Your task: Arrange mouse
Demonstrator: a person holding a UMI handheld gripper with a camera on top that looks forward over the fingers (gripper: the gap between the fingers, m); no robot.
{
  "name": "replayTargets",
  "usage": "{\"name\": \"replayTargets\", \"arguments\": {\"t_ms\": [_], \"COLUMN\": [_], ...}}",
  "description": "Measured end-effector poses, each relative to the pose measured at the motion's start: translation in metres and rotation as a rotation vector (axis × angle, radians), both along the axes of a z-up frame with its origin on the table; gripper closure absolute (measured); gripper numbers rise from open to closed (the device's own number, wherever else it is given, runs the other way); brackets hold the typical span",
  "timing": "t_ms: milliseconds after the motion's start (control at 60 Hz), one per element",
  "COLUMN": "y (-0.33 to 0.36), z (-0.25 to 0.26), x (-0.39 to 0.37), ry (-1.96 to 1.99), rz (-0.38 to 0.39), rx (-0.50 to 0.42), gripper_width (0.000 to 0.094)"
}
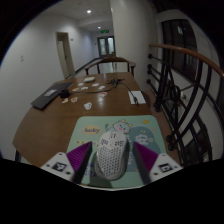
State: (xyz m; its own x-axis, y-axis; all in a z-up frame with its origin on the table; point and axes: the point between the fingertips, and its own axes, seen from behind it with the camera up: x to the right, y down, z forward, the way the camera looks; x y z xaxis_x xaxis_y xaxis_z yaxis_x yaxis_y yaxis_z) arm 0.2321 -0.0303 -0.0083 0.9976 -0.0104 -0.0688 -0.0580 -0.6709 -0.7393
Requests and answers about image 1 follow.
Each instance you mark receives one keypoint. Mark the white wall switch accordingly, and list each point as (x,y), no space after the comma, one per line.
(22,58)

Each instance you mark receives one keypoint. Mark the black railing with wooden handrail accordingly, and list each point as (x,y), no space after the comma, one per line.
(186,51)

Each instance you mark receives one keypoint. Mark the large black desk pad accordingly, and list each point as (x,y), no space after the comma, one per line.
(41,100)

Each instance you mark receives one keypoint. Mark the small white flat box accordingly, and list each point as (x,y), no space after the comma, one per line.
(89,79)

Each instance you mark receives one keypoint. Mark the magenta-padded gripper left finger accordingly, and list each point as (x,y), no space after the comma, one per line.
(60,165)

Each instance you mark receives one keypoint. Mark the dark framed window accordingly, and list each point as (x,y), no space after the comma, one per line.
(176,43)

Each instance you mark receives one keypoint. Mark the small cartoon sticker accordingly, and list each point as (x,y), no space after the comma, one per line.
(103,94)
(80,84)
(65,100)
(76,89)
(84,88)
(88,106)
(101,87)
(95,84)
(74,99)

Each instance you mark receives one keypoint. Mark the small black box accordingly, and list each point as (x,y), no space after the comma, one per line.
(64,93)

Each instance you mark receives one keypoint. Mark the clear plastic packet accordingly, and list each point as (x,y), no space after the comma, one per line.
(50,93)

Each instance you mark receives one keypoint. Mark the green cartoon mouse pad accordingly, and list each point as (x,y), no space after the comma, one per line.
(133,131)

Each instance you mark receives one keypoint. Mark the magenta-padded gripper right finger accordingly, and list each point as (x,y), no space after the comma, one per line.
(163,165)

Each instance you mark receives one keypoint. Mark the glass double door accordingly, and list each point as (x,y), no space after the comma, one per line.
(106,46)

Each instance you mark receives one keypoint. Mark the white side door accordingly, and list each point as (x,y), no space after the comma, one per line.
(63,53)

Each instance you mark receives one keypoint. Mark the white paper card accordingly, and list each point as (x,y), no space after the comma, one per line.
(140,96)

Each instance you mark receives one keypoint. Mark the round ceiling light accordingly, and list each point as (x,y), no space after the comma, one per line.
(89,11)
(98,27)

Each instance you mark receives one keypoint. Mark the white perforated computer mouse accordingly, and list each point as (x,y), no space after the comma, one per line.
(111,156)

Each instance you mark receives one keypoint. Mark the wooden curved-back chair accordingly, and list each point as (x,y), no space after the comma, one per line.
(110,59)

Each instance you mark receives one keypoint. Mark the green exit sign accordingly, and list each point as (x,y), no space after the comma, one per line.
(105,31)

